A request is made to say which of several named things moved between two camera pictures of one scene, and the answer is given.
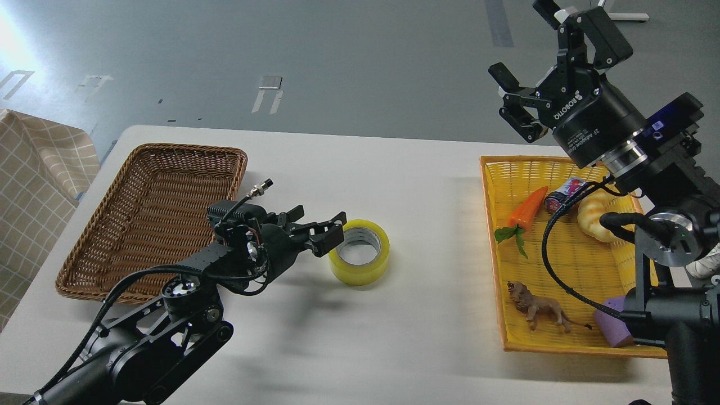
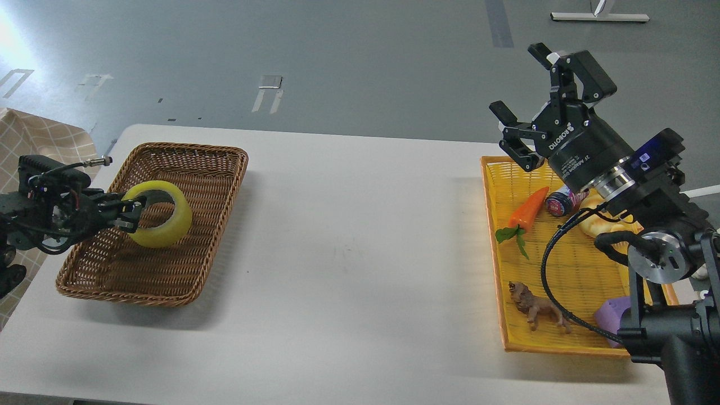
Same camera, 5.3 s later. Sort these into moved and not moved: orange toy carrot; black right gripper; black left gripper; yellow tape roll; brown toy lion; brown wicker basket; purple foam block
Moved: black left gripper; yellow tape roll; black right gripper
Not moved: orange toy carrot; purple foam block; brown wicker basket; brown toy lion
